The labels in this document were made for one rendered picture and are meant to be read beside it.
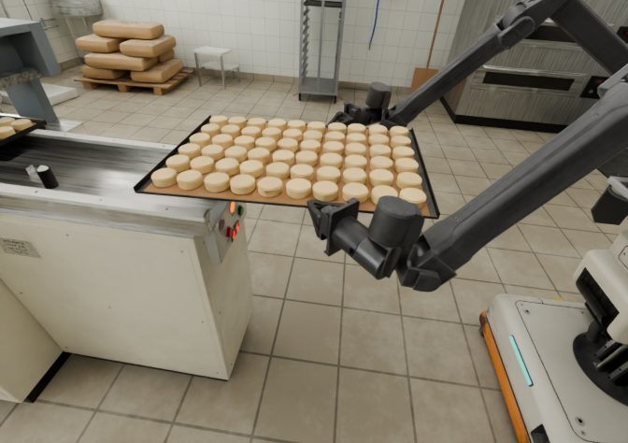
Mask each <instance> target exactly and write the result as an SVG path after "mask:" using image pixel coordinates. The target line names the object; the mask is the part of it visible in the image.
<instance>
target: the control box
mask: <svg viewBox="0 0 628 443"><path fill-rule="evenodd" d="M231 204H232V202H230V201H220V200H219V201H218V202H217V204H216V205H215V207H214V208H213V209H212V211H211V215H210V217H209V218H210V223H211V228H212V230H211V232H210V234H209V235H208V237H206V243H207V250H208V255H209V259H210V262H211V263H212V264H221V263H222V261H223V259H224V257H225V255H226V253H227V251H228V250H229V248H230V246H231V244H232V243H233V241H234V237H235V236H234V237H233V235H232V236H231V237H227V236H226V232H227V229H228V227H232V228H233V231H234V230H235V232H234V234H235V235H236V234H237V230H238V228H237V229H236V225H237V226H239V228H240V225H241V223H242V222H243V220H244V218H245V216H246V214H247V203H241V202H235V209H234V211H233V212H231ZM240 206H242V207H243V208H244V212H243V215H242V216H239V215H238V209H239V207H240ZM222 219H224V228H223V230H222V231H221V230H220V224H221V220H222ZM237 223H238V224H237Z"/></svg>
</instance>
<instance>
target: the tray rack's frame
mask: <svg viewBox="0 0 628 443"><path fill-rule="evenodd" d="M324 1H325V0H321V31H320V47H319V63H318V77H317V78H313V77H306V79H305V81H304V84H301V79H302V77H301V74H302V47H303V43H302V40H303V12H304V6H303V4H304V0H301V6H300V46H299V85H298V98H299V93H300V94H301V98H302V93H312V94H324V95H333V96H335V95H336V100H337V96H338V93H337V86H338V76H339V67H340V57H341V48H342V38H343V29H344V20H345V10H346V0H343V9H342V20H341V29H340V39H339V50H338V59H337V70H336V80H335V87H333V84H334V79H325V78H320V74H321V45H322V30H323V15H324Z"/></svg>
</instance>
